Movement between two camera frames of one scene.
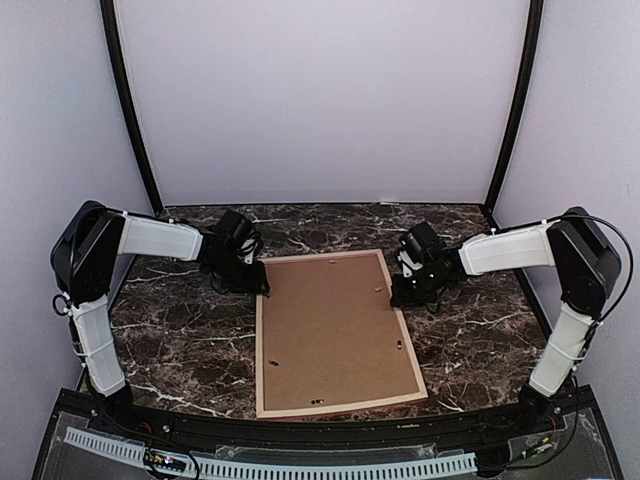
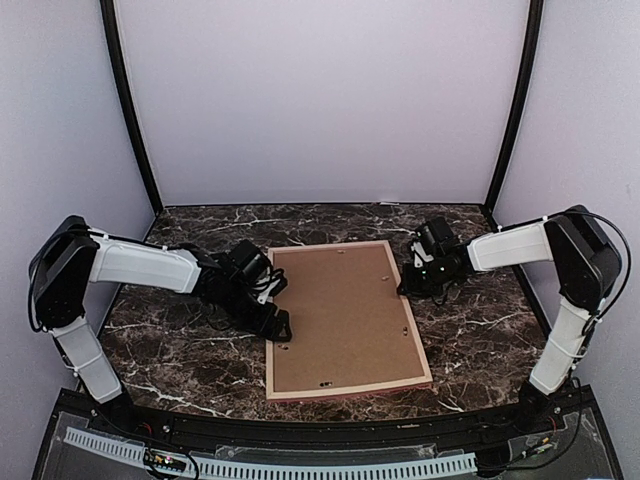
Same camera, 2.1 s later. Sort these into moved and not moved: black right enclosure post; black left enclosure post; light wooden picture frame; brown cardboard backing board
Moved: light wooden picture frame
Not moved: brown cardboard backing board; black left enclosure post; black right enclosure post
